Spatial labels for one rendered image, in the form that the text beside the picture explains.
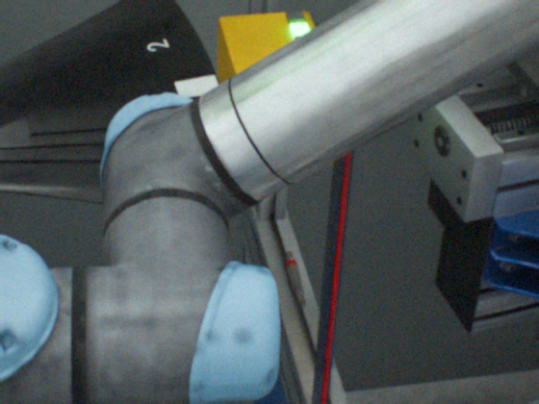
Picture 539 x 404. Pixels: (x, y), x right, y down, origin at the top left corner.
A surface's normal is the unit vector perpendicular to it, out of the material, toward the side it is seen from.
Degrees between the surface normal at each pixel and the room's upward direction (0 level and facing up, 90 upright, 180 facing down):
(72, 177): 17
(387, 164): 90
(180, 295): 9
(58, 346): 52
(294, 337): 0
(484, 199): 90
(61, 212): 90
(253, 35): 0
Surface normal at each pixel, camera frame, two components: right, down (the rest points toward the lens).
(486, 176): 0.33, 0.59
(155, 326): 0.11, -0.27
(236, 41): 0.03, -0.78
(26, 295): 0.08, -0.57
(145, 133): -0.51, -0.73
